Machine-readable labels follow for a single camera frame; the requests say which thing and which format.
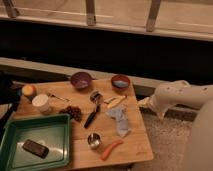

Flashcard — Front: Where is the small metal fork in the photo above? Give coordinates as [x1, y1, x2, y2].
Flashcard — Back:
[47, 93, 70, 102]

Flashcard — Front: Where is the light blue crumpled cloth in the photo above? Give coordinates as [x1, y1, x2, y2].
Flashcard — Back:
[106, 105, 130, 137]

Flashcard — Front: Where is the green plastic tray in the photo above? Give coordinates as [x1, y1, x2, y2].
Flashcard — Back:
[0, 114, 70, 171]

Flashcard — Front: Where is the black handled peeler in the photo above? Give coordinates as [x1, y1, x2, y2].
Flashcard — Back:
[84, 91, 103, 128]

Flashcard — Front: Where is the small metal cup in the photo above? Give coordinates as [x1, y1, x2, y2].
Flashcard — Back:
[87, 133, 101, 149]

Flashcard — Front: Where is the red yellow apple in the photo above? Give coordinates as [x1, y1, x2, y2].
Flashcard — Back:
[22, 84, 37, 97]

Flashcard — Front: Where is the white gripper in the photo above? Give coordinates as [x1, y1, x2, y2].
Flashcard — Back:
[138, 97, 157, 111]

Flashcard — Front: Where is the purple bowl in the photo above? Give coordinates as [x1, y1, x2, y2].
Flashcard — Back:
[70, 72, 92, 90]

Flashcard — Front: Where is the dark brown rectangular block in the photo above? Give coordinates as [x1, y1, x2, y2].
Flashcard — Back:
[22, 139, 49, 158]

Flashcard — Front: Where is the white cylindrical container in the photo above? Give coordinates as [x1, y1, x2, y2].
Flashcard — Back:
[32, 94, 51, 114]

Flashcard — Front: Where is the wooden board table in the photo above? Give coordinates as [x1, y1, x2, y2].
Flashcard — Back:
[12, 78, 155, 171]

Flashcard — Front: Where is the yellow banana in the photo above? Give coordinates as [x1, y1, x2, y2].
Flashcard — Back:
[105, 95, 126, 109]

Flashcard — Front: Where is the red bowl with blue inside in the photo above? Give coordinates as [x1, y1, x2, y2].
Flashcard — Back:
[111, 74, 130, 89]

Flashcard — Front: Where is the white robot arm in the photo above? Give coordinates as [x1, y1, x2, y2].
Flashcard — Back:
[138, 80, 213, 171]

